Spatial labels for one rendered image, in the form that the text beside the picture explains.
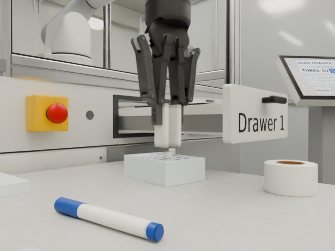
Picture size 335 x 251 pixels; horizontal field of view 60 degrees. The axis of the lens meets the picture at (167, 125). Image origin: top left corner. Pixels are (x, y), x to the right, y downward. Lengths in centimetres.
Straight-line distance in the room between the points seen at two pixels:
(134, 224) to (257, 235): 11
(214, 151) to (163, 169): 69
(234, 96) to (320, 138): 109
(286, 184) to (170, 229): 19
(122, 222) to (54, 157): 43
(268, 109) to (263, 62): 185
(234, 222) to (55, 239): 16
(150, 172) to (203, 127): 17
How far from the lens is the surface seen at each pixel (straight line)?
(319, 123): 161
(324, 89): 152
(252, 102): 61
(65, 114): 60
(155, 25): 47
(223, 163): 119
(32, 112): 62
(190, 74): 50
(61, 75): 69
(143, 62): 45
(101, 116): 74
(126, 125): 74
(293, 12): 253
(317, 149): 163
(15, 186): 45
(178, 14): 47
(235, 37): 131
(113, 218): 27
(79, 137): 70
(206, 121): 58
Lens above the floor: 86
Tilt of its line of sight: 1 degrees down
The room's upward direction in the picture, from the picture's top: straight up
